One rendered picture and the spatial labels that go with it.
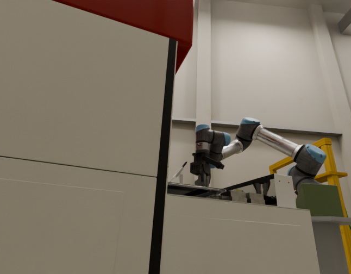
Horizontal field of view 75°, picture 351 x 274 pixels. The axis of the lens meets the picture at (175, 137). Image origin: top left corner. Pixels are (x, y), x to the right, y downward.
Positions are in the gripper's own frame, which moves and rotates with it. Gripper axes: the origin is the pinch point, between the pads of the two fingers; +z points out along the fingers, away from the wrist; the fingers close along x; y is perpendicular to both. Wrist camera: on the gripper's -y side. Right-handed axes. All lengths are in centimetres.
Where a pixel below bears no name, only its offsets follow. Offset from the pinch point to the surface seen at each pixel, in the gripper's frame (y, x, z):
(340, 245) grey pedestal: -49, -39, 21
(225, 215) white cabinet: -22.3, 28.0, 14.0
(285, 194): -35.5, -1.3, 3.6
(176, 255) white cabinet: -13, 41, 26
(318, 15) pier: -86, -450, -528
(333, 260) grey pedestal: -46, -36, 27
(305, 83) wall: -29, -424, -316
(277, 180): -33.8, 1.1, -2.0
